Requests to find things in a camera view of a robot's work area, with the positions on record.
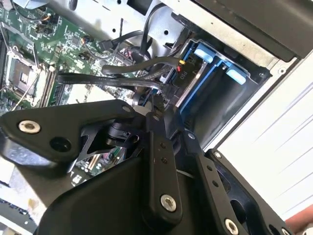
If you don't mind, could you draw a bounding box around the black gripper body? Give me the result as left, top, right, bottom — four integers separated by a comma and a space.
34, 156, 222, 235

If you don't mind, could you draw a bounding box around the black data wire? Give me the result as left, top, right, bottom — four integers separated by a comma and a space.
57, 72, 177, 103

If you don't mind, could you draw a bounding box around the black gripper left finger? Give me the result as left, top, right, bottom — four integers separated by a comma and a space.
0, 96, 183, 227

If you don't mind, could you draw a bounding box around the black sleeved power wire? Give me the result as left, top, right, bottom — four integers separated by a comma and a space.
101, 56, 196, 85

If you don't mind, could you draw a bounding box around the bare person hand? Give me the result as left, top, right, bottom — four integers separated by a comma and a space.
285, 209, 313, 235

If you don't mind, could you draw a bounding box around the hard disk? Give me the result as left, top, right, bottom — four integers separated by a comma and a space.
160, 40, 221, 110

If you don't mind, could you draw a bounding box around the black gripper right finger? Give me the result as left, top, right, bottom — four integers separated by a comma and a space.
164, 109, 293, 235

